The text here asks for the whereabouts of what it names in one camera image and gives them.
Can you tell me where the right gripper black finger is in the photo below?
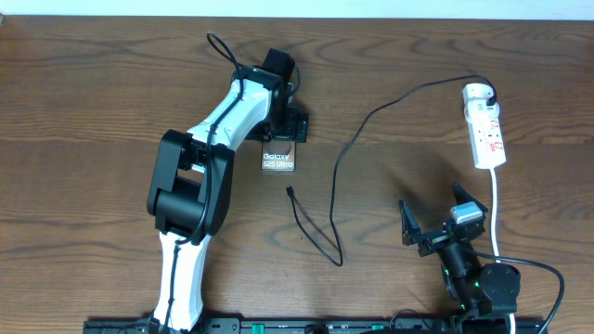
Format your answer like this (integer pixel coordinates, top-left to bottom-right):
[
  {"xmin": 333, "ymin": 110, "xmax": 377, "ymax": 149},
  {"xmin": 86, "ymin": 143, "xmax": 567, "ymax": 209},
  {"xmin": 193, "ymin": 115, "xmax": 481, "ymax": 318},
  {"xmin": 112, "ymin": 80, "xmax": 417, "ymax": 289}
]
[
  {"xmin": 452, "ymin": 182, "xmax": 488, "ymax": 214},
  {"xmin": 398, "ymin": 199, "xmax": 421, "ymax": 246}
]

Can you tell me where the black charger cable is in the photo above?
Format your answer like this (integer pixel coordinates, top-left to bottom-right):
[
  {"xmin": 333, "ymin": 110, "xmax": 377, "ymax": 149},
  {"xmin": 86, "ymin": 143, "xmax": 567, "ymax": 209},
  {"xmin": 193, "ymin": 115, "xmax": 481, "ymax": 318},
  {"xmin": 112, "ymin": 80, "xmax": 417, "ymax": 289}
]
[{"xmin": 286, "ymin": 74, "xmax": 497, "ymax": 268}]

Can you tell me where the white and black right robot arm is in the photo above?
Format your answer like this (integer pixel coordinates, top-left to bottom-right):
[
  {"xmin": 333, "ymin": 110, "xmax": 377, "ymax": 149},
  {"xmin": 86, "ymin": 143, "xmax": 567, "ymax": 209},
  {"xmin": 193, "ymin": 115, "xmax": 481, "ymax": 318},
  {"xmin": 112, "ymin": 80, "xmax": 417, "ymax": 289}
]
[{"xmin": 398, "ymin": 183, "xmax": 521, "ymax": 333}]

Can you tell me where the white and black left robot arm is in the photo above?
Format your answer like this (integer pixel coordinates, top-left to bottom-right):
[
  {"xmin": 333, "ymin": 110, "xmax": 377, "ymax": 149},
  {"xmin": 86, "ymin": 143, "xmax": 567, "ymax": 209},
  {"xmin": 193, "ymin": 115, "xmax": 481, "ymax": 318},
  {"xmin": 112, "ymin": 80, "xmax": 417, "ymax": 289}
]
[{"xmin": 147, "ymin": 48, "xmax": 308, "ymax": 333}]

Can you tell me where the white charger plug adapter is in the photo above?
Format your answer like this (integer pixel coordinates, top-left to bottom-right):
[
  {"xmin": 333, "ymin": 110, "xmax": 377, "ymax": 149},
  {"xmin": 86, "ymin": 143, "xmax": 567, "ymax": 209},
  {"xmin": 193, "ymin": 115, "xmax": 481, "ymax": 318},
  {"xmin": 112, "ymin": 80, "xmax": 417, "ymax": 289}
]
[{"xmin": 462, "ymin": 83, "xmax": 497, "ymax": 106}]

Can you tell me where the white power strip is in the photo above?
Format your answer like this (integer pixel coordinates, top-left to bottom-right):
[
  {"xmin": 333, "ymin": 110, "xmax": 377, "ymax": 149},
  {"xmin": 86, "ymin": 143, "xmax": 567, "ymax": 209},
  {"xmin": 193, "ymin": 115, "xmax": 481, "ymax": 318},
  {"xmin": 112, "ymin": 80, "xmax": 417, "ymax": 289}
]
[{"xmin": 464, "ymin": 99, "xmax": 507, "ymax": 170}]

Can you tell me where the white power strip cord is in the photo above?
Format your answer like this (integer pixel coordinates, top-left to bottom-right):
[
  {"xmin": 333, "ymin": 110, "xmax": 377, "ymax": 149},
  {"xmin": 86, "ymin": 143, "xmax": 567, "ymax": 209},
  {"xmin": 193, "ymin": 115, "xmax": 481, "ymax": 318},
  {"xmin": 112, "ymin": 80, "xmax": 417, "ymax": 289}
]
[{"xmin": 489, "ymin": 167, "xmax": 517, "ymax": 334}]

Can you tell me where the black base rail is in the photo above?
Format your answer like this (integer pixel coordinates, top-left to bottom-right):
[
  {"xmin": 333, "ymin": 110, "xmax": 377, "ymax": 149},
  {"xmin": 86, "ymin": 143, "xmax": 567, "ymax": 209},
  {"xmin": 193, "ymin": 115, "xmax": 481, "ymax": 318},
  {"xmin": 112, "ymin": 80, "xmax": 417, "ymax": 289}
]
[{"xmin": 83, "ymin": 316, "xmax": 549, "ymax": 334}]

